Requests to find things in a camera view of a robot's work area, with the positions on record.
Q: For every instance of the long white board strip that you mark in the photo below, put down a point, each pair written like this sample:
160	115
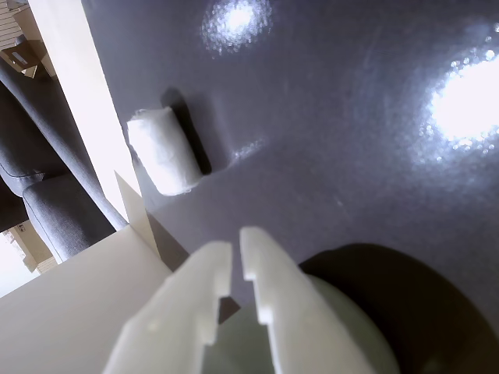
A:
82	97

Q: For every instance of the brown cardboard box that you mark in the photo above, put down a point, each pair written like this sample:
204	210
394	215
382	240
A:
21	58

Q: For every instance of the white gauze roll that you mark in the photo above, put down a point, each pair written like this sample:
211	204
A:
163	152

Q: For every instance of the pale green cup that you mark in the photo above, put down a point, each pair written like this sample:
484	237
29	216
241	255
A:
331	308

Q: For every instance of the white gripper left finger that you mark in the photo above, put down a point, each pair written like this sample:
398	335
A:
167	311

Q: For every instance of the grey fabric sofa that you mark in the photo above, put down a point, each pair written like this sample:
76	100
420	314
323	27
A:
47	187

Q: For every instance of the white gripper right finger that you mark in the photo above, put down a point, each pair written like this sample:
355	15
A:
288	296

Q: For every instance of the wide white board panel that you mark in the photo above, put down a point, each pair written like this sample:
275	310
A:
70	304

